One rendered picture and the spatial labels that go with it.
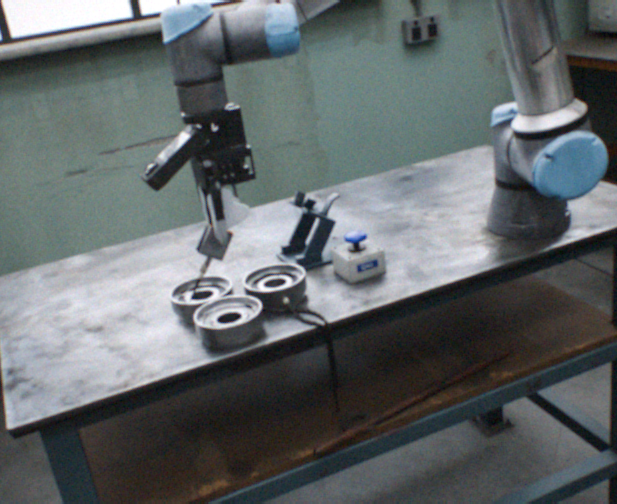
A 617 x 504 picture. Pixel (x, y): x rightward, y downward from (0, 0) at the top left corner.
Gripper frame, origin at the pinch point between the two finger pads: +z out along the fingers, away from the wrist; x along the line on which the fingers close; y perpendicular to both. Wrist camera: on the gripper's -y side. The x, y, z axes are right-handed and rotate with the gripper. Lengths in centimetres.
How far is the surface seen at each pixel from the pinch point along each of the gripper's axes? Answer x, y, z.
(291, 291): -7.0, 8.6, 10.0
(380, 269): -5.3, 25.7, 12.1
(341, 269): -2.1, 19.8, 11.4
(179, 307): -0.6, -8.5, 9.8
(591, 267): 99, 168, 94
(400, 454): 42, 49, 93
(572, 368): -12, 61, 42
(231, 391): 15.0, 0.3, 38.1
